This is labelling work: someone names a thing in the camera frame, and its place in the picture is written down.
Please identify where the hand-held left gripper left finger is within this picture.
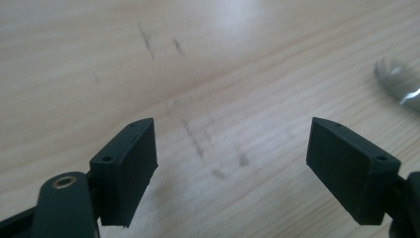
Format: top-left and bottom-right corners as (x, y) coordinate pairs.
(89, 117), (158, 229)

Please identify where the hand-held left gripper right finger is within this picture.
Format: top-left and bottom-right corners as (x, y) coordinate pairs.
(305, 116), (402, 226)

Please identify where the silver metal fork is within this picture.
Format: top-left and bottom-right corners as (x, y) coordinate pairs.
(372, 57), (420, 112)

